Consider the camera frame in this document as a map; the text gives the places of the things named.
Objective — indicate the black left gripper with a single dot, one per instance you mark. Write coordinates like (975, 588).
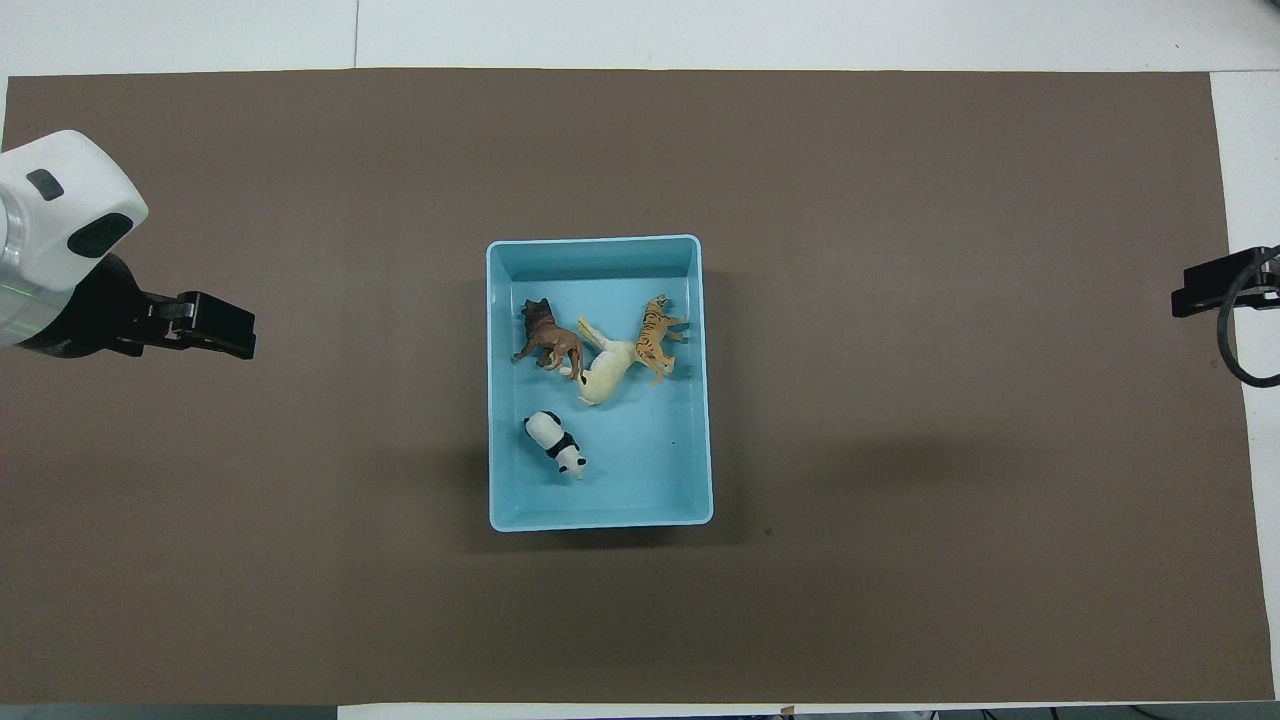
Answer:
(90, 320)

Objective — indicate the brown lion toy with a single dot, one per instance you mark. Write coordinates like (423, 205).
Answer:
(550, 338)

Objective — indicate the black and white panda toy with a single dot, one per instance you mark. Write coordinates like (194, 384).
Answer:
(555, 440)

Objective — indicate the cream horse toy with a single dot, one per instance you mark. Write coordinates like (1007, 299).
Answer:
(605, 375)

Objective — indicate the orange striped tiger toy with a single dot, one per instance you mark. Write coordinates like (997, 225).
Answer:
(655, 335)

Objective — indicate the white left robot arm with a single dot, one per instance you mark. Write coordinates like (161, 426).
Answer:
(60, 210)

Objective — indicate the blue plastic storage box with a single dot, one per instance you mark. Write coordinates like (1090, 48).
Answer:
(640, 470)

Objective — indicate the brown table mat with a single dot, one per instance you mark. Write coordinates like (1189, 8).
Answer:
(900, 500)

